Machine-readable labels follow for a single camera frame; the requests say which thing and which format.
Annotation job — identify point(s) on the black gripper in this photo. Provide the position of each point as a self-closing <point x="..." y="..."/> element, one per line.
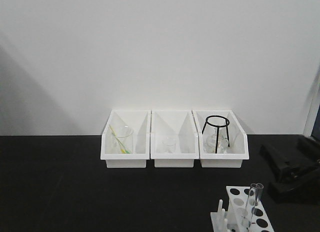
<point x="297" y="177"/>

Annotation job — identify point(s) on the clear glass test tube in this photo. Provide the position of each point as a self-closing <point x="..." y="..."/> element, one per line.
<point x="258" y="196"/>

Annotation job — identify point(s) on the clear test tube in rack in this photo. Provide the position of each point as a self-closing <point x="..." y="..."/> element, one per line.
<point x="250" y="205"/>

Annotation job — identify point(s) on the white test tube rack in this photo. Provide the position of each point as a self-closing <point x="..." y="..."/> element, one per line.
<point x="231" y="219"/>

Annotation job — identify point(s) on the right white storage bin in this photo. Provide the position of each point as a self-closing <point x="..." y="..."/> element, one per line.
<point x="238" y="150"/>

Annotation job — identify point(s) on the white storage bin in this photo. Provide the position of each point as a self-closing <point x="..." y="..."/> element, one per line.
<point x="238" y="150"/>
<point x="180" y="125"/>
<point x="140" y="122"/>

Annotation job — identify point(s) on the glass flask in right bin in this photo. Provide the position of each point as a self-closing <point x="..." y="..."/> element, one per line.
<point x="216" y="143"/>

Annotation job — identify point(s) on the middle white storage bin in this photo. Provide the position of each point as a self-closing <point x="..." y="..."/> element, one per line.
<point x="180" y="125"/>

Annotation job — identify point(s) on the small glass beaker middle bin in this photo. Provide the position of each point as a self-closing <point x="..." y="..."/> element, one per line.
<point x="169" y="144"/>

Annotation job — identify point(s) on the left white storage bin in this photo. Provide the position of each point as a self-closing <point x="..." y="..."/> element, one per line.
<point x="140" y="122"/>

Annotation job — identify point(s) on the yellow green stirring stick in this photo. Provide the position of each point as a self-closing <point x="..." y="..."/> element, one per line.
<point x="121" y="145"/>

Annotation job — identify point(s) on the glass beaker in left bin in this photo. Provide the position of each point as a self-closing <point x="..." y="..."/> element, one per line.
<point x="125" y="135"/>

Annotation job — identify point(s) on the black wire tripod stand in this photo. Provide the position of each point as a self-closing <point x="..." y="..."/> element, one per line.
<point x="217" y="121"/>

